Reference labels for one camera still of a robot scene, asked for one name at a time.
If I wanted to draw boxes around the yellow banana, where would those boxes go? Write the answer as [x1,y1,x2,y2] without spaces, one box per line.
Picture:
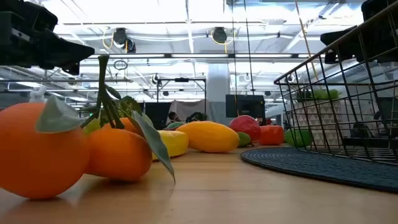
[151,129,189,162]

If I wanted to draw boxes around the beige cloth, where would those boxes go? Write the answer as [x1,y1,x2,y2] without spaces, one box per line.
[166,99,208,125]

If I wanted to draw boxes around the round dark blue mat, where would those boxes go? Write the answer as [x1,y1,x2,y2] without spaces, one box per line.
[240,146,398,194]

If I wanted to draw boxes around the yellow orange mango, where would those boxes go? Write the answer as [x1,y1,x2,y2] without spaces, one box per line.
[175,120,240,154]

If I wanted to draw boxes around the black wire basket gold rim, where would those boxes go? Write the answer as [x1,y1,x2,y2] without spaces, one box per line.
[273,1,398,166]

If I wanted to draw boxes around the small green lime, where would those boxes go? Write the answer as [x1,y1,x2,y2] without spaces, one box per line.
[284,129,313,148]

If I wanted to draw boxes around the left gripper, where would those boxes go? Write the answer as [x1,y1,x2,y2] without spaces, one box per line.
[0,0,96,75]

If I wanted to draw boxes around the tangerine sprig with leaves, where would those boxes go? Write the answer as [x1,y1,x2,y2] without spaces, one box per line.
[0,54,177,200]

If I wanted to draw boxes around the small background plant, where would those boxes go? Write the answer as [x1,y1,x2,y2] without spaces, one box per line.
[185,111,208,123]

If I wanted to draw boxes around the black ceiling cable reel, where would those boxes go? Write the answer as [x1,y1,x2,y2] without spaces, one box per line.
[112,27,137,54]
[212,26,228,44]

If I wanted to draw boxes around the orange bell pepper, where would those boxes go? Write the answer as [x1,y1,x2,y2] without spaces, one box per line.
[257,124,285,146]

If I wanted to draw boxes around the succulent in white pot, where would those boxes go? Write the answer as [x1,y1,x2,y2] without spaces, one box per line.
[292,88,343,147]

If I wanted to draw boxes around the black background frame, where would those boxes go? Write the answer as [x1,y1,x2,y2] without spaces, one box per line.
[156,77,208,103]

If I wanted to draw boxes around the yellow hanging cable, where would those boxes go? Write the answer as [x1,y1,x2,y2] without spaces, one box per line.
[294,0,321,82]

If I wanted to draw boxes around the black background monitor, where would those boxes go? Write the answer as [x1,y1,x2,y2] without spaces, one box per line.
[225,94,266,119]

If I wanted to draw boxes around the green grape bunch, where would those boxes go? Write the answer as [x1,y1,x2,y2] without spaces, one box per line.
[82,118,102,135]

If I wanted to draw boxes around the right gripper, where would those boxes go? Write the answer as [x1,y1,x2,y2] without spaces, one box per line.
[320,0,398,65]

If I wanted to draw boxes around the red apple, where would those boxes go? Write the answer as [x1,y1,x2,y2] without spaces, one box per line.
[229,114,262,142]

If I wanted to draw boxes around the thin black hanging cable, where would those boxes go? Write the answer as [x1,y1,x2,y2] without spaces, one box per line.
[230,0,239,118]

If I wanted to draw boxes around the overhead light bar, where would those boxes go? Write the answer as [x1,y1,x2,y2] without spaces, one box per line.
[88,53,326,60]

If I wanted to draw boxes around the green cucumber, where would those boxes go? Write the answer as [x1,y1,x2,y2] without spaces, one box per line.
[236,131,252,148]

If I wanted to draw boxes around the person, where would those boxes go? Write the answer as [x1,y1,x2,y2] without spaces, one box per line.
[167,111,182,124]

